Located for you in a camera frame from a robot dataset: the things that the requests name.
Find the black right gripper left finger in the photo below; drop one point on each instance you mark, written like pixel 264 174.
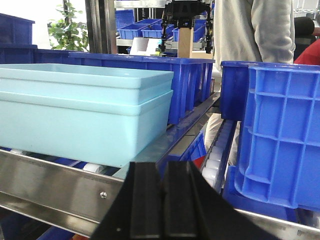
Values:
pixel 135 214

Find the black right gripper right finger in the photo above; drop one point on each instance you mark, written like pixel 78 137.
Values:
pixel 193 210

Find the light blue bin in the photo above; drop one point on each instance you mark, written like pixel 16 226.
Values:
pixel 76 82
pixel 88 131

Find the white roller conveyor track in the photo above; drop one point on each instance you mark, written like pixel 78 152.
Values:
pixel 215 164

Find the tilted bright blue crate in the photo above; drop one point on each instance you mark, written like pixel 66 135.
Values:
pixel 279 147

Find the long dark blue bin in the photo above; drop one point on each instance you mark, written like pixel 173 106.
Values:
pixel 188 78

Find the cardboard box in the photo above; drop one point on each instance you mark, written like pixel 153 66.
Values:
pixel 185 42

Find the person in grey sweater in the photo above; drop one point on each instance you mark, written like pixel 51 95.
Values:
pixel 253 31

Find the green potted plant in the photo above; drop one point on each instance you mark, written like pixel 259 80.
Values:
pixel 67 33

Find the person in red shirt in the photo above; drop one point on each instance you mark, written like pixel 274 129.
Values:
pixel 310 56

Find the black robot gripper background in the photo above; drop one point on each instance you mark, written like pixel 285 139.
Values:
pixel 181 13

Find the dark blue bin upper left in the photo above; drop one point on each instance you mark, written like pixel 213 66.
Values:
pixel 16 40

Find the steel shelf front rail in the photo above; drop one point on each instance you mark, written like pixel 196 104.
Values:
pixel 59 195

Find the black shelf upright post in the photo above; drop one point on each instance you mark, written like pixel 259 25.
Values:
pixel 101 26

